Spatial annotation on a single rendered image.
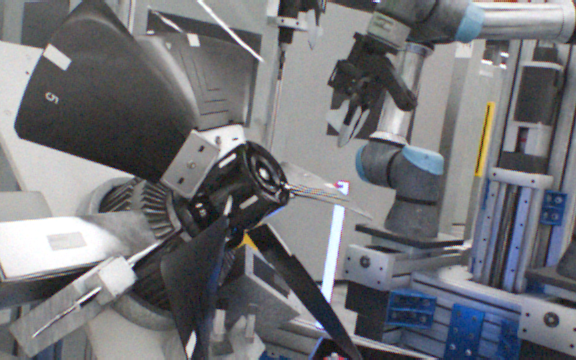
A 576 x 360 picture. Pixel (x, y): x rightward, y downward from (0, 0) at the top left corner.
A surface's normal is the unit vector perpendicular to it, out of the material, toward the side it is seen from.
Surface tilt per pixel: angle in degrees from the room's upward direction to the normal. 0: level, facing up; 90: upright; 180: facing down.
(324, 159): 90
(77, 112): 85
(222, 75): 40
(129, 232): 50
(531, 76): 90
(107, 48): 75
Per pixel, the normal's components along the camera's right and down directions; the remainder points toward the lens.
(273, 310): 0.04, 0.69
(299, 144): 0.60, 0.20
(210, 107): 0.11, -0.58
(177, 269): 0.95, -0.10
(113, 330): 0.77, -0.48
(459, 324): -0.65, 0.01
